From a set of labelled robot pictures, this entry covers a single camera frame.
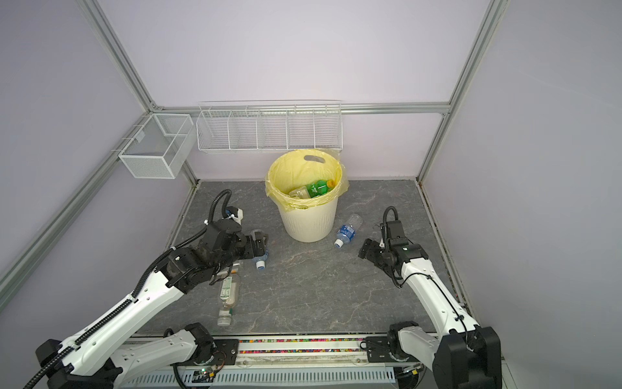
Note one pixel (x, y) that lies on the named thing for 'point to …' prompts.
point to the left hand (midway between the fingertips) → (255, 241)
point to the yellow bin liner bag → (296, 168)
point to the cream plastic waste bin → (311, 224)
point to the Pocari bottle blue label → (260, 261)
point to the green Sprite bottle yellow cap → (320, 187)
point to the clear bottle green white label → (302, 193)
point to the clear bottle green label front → (229, 295)
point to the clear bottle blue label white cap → (347, 232)
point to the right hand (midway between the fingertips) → (370, 256)
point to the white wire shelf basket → (270, 126)
